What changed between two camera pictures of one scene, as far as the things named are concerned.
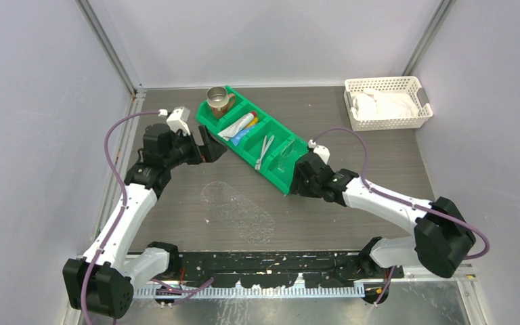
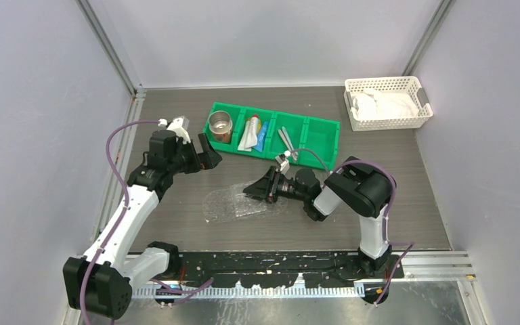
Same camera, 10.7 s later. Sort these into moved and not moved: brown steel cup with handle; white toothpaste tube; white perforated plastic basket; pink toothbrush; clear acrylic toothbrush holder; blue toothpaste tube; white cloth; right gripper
Moved: pink toothbrush; blue toothpaste tube; right gripper; clear acrylic toothbrush holder; brown steel cup with handle; white toothpaste tube
Not moved: white cloth; white perforated plastic basket
